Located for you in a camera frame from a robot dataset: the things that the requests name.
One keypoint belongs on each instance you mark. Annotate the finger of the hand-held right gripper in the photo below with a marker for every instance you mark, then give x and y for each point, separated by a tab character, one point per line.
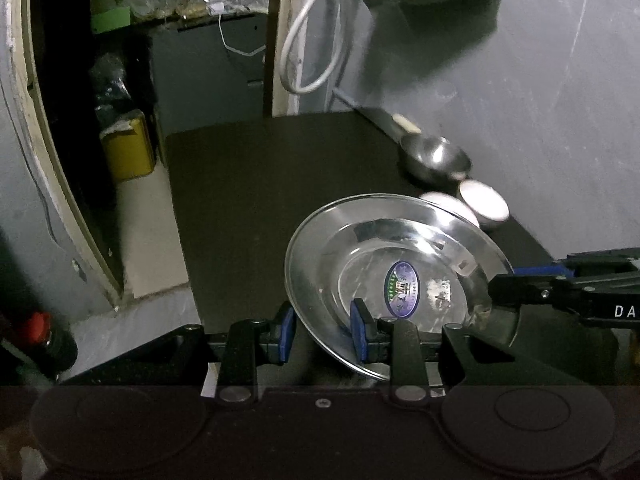
545	270
520	290

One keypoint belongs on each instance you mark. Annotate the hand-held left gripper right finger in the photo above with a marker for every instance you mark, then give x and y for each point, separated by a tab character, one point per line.
359	332

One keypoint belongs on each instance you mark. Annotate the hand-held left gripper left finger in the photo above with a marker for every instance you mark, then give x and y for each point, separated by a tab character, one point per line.
286	335

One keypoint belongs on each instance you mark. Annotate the steel plate with oval sticker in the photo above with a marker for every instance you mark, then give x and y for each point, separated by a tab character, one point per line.
360	260

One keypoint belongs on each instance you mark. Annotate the grey-sided white bowl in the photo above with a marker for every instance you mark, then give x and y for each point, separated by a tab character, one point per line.
482	200

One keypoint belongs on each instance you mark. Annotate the red-rimmed white bowl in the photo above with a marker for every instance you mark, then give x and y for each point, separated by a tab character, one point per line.
445	202

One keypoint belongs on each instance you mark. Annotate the steel bowl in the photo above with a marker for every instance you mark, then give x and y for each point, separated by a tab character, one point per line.
435	157

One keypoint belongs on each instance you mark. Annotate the small cream roll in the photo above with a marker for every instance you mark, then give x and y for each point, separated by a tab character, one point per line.
405	123

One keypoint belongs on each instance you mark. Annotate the flat metal sheet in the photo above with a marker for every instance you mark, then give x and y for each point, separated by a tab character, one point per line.
372	112

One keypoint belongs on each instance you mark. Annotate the yellow container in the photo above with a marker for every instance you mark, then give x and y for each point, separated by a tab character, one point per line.
127	155

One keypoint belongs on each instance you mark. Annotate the red-capped dark bottle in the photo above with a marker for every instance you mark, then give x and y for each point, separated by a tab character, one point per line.
39	327

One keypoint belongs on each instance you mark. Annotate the black cabinet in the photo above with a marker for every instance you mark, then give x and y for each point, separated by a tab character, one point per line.
200	85

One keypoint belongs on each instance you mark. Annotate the dark plastic bag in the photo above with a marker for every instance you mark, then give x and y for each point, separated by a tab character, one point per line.
107	85

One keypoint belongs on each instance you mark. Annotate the green box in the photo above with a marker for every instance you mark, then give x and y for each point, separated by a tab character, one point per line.
110	17

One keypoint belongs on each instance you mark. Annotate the worn curved door frame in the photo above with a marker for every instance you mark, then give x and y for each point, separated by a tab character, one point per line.
100	260

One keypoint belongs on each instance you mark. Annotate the worn white door post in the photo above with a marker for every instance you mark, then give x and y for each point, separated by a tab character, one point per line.
285	105

